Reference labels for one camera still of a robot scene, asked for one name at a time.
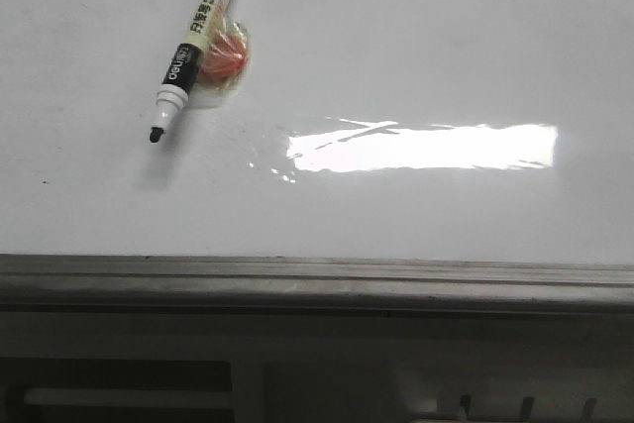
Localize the red round magnet with tape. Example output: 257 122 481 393
194 18 251 109

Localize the black white whiteboard marker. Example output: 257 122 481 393
149 0 231 144

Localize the white whiteboard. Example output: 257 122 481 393
1 0 633 265

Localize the grey aluminium whiteboard tray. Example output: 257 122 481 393
1 255 633 314

